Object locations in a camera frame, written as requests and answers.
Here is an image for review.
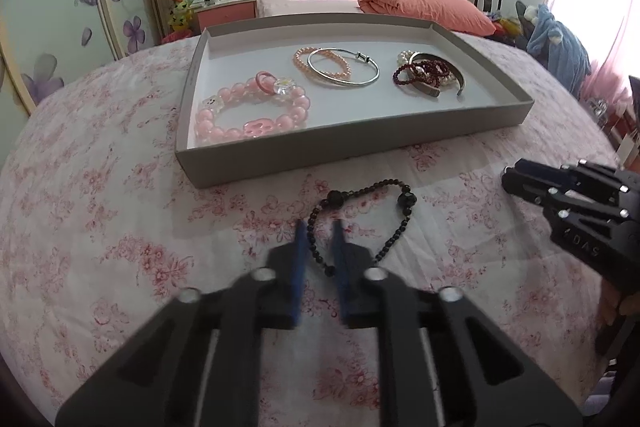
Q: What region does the dark red bead bracelet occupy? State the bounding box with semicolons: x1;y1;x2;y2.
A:
392;59;451;88

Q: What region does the pink nightstand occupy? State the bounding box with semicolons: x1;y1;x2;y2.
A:
192;0;257;35

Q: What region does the white pearl bracelet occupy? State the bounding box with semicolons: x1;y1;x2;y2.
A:
398;50;458;82

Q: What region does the thin silver bangle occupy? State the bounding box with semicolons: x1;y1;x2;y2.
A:
306;48;381;88

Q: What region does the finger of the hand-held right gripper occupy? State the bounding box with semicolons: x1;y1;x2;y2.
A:
515;158;633;198
501;167;571;222

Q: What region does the pile of colourful clothes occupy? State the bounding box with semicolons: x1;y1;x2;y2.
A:
492;14;527;40

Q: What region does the black bead bracelet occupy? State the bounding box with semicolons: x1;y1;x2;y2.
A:
307;179;417;278

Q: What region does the person's right hand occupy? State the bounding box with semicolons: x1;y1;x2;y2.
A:
600;282;632;326

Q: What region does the plain pink mattress sheet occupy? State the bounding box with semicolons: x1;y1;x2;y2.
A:
255;0;366;18

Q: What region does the flower print wardrobe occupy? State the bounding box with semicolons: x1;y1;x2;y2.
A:
0;0;163;158

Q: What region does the blue plush clothing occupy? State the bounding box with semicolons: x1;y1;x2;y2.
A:
526;4;592;80

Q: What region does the large pink bead bracelet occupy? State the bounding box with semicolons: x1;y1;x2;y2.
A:
196;71;312;145

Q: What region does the grey cardboard tray box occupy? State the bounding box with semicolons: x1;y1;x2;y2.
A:
175;13;535;189

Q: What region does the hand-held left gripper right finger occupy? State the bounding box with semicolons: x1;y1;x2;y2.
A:
330;217;583;427

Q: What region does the small pink pearl bracelet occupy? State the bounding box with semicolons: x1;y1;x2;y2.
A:
293;47;351;82

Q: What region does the wide silver cuff bangle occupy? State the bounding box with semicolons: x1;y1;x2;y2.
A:
410;52;468;98

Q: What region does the orange pillow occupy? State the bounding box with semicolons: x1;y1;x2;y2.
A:
359;0;497;36

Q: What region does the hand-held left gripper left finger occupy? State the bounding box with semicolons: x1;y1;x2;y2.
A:
55;219;311;427

